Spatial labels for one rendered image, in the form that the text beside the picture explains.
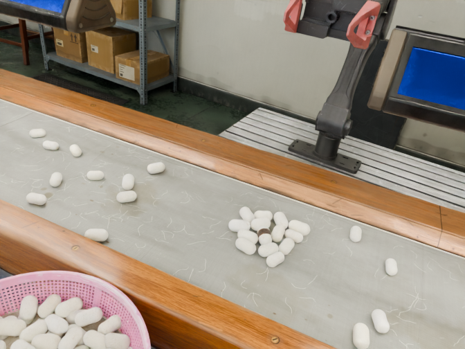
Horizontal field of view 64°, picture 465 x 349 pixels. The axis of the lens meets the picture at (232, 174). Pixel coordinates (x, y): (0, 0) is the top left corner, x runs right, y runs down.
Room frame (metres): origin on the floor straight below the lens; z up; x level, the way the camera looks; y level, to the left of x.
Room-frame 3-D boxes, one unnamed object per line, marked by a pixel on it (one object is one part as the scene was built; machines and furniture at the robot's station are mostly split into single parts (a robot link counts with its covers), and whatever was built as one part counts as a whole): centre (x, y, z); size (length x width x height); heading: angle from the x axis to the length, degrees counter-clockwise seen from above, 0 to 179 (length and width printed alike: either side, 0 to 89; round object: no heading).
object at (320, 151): (0.93, -0.25, 0.71); 0.20 x 0.07 x 0.08; 65
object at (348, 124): (0.92, -0.25, 0.77); 0.09 x 0.06 x 0.06; 65
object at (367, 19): (0.60, -0.14, 1.07); 0.09 x 0.07 x 0.07; 155
